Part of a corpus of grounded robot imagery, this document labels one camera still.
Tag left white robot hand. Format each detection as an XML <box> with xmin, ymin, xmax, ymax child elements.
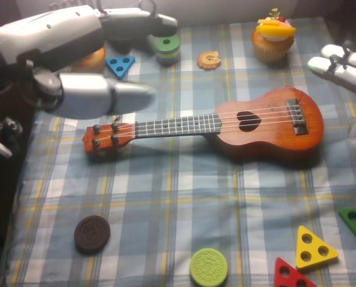
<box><xmin>0</xmin><ymin>4</ymin><xmax>179</xmax><ymax>120</ymax></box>

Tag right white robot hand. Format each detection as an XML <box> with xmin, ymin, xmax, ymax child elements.
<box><xmin>308</xmin><ymin>41</ymin><xmax>356</xmax><ymax>97</ymax></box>

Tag orange toy ukulele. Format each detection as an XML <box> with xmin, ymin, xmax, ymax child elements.
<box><xmin>81</xmin><ymin>86</ymin><xmax>325</xmax><ymax>160</ymax></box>

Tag cupcake with strawberries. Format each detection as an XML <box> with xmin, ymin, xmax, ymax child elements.
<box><xmin>71</xmin><ymin>47</ymin><xmax>107</xmax><ymax>74</ymax></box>

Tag blue triangle block with holes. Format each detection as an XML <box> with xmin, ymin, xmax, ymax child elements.
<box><xmin>105</xmin><ymin>56</ymin><xmax>136</xmax><ymax>81</ymax></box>

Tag cupcake with yellow fruit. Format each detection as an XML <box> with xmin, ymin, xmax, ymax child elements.
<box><xmin>251</xmin><ymin>8</ymin><xmax>297</xmax><ymax>64</ymax></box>

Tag stack of coloured rings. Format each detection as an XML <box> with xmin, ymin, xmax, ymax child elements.
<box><xmin>153</xmin><ymin>33</ymin><xmax>181</xmax><ymax>67</ymax></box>

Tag tan round butter biscuit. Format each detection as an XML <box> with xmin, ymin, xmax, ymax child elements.
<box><xmin>196</xmin><ymin>50</ymin><xmax>222</xmax><ymax>72</ymax></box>

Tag green triangle block with holes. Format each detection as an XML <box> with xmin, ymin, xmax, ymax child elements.
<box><xmin>338</xmin><ymin>207</ymin><xmax>356</xmax><ymax>251</ymax></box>

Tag yellow triangle block with holes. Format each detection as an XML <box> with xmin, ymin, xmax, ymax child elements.
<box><xmin>295</xmin><ymin>225</ymin><xmax>340</xmax><ymax>271</ymax></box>

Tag blue plaid tablecloth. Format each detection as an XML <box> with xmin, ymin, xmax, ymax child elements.
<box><xmin>1</xmin><ymin>17</ymin><xmax>356</xmax><ymax>287</ymax></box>

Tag dark chocolate sandwich cookie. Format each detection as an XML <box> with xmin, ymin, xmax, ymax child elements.
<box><xmin>74</xmin><ymin>215</ymin><xmax>111</xmax><ymax>255</ymax></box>

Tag red triangle block with holes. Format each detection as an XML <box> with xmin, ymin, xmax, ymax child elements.
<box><xmin>273</xmin><ymin>257</ymin><xmax>318</xmax><ymax>287</ymax></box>

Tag green sandwich cookie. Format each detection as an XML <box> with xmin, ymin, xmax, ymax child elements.
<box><xmin>190</xmin><ymin>248</ymin><xmax>228</xmax><ymax>287</ymax></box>

